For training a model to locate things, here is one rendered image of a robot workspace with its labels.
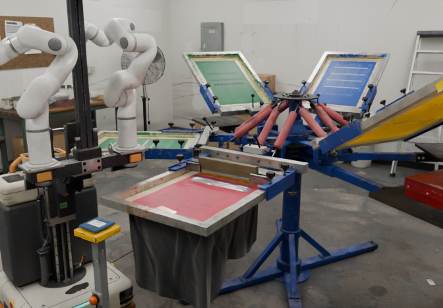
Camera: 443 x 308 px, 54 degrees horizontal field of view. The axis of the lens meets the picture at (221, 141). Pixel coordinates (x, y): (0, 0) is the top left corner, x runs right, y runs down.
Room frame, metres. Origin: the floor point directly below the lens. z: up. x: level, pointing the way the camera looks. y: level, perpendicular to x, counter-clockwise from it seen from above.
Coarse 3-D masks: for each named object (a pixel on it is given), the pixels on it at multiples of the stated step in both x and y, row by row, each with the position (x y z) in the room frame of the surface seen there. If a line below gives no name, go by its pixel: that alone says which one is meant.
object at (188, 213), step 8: (240, 184) 2.11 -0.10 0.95; (248, 184) 2.11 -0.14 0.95; (232, 192) 2.00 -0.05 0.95; (240, 192) 2.00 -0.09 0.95; (248, 192) 2.00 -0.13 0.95; (232, 200) 1.88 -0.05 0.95; (176, 208) 1.79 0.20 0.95; (184, 208) 1.79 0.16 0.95; (216, 208) 1.79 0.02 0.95; (224, 208) 1.79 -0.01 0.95; (192, 216) 1.70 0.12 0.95; (200, 216) 1.70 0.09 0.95; (208, 216) 1.70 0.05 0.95
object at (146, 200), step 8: (192, 176) 2.24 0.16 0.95; (200, 176) 2.24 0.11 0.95; (208, 176) 2.24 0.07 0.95; (176, 184) 2.11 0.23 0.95; (192, 184) 2.11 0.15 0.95; (200, 184) 2.11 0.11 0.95; (160, 192) 2.00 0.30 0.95; (136, 200) 1.88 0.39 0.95; (144, 200) 1.88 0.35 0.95; (152, 200) 1.88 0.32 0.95
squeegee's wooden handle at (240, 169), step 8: (200, 160) 2.26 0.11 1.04; (208, 160) 2.23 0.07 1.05; (216, 160) 2.20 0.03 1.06; (224, 160) 2.19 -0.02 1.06; (200, 168) 2.26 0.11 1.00; (208, 168) 2.23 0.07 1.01; (216, 168) 2.20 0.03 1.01; (224, 168) 2.17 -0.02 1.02; (232, 168) 2.14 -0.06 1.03; (240, 168) 2.12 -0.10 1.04; (248, 168) 2.09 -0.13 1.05; (256, 168) 2.08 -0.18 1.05; (240, 176) 2.12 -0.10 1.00; (248, 176) 2.09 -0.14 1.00
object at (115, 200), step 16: (160, 176) 2.14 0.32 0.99; (176, 176) 2.23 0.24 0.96; (128, 192) 1.93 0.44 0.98; (256, 192) 1.90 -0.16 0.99; (128, 208) 1.74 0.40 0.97; (144, 208) 1.70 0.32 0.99; (240, 208) 1.72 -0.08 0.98; (176, 224) 1.60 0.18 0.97; (192, 224) 1.55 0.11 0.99; (208, 224) 1.55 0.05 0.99; (224, 224) 1.62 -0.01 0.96
